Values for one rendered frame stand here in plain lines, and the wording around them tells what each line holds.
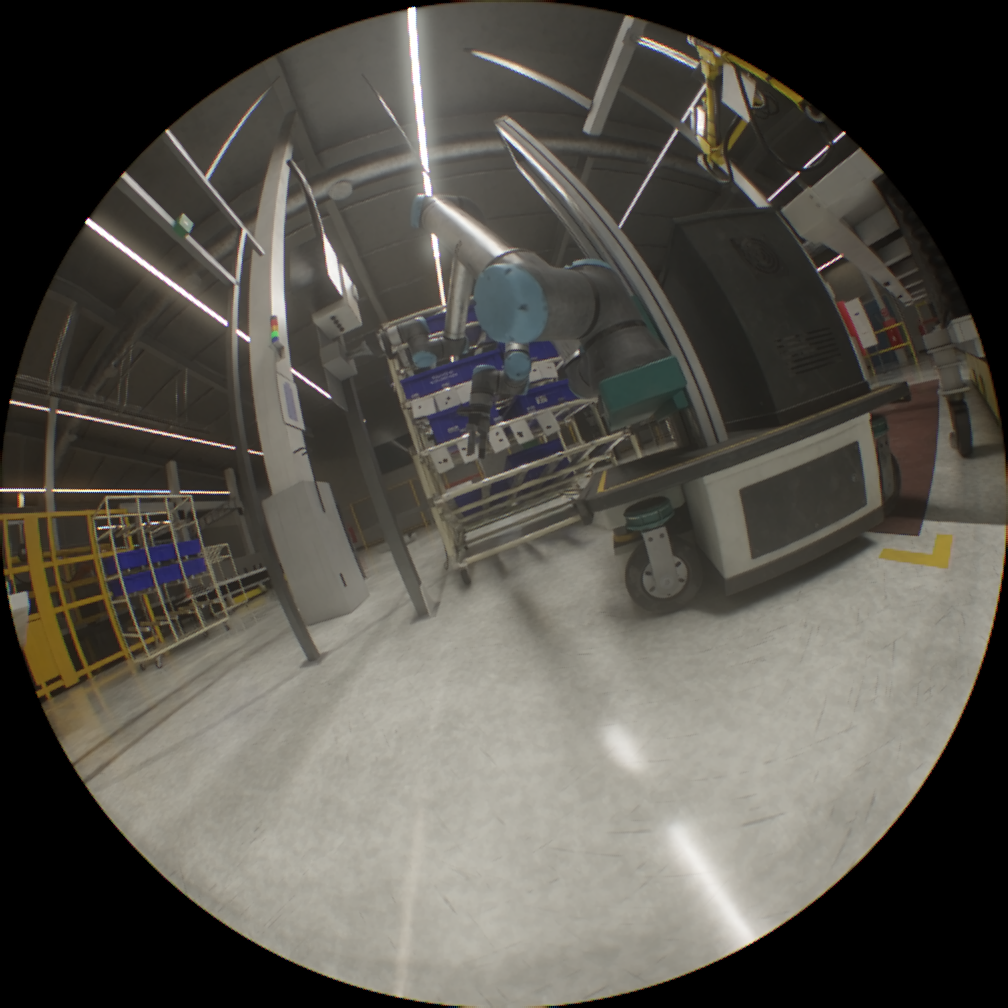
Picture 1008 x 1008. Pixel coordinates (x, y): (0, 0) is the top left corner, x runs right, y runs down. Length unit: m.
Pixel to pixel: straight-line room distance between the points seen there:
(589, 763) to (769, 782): 0.25
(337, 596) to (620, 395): 1.92
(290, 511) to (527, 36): 11.14
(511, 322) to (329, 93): 9.84
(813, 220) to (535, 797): 1.29
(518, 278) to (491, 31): 10.21
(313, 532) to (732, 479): 2.04
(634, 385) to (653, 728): 0.56
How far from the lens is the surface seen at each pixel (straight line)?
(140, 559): 4.07
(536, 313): 0.53
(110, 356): 11.69
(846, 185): 1.04
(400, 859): 0.52
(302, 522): 2.12
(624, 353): 0.60
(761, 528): 0.64
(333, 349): 1.35
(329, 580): 2.09
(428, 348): 1.28
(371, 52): 10.06
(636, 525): 0.64
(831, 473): 0.73
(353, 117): 10.31
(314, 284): 1.32
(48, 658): 7.63
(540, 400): 1.73
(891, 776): 0.48
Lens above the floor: 0.39
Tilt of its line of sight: 3 degrees down
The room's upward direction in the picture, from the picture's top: 20 degrees counter-clockwise
